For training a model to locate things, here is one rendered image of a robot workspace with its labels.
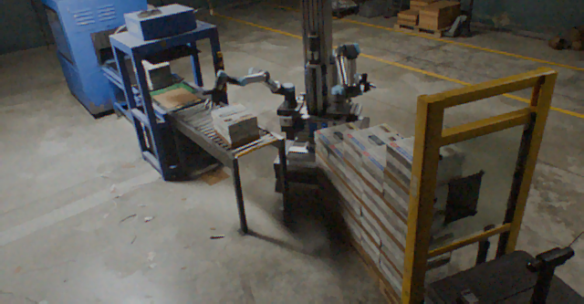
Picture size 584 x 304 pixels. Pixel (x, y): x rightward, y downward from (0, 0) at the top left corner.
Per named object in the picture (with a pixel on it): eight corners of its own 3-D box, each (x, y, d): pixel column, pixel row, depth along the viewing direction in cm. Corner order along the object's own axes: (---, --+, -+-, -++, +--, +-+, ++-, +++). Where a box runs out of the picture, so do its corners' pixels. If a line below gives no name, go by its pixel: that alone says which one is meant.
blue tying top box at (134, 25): (197, 27, 456) (194, 8, 446) (143, 41, 425) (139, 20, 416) (179, 21, 488) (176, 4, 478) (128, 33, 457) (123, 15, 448)
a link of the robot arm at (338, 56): (331, 43, 394) (341, 92, 383) (343, 41, 395) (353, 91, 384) (329, 48, 405) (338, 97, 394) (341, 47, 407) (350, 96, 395)
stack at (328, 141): (352, 194, 438) (351, 120, 398) (421, 272, 341) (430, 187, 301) (317, 204, 428) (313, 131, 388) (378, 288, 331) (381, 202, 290)
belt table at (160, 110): (217, 103, 489) (215, 95, 485) (164, 121, 456) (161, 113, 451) (190, 88, 539) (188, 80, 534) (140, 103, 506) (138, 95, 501)
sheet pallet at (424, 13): (463, 29, 923) (465, 2, 896) (439, 37, 881) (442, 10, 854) (416, 21, 1009) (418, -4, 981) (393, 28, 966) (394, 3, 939)
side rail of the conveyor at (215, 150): (239, 170, 367) (237, 158, 361) (234, 172, 364) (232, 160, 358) (172, 120, 462) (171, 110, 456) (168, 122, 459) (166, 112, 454)
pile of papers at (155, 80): (174, 83, 528) (170, 63, 515) (151, 90, 512) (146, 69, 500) (161, 76, 555) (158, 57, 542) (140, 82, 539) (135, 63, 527)
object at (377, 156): (404, 141, 315) (404, 139, 315) (429, 158, 292) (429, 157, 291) (359, 152, 304) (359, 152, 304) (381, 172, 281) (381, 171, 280)
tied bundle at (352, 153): (384, 149, 351) (385, 123, 340) (405, 166, 327) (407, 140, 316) (342, 160, 340) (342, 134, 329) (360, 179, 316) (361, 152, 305)
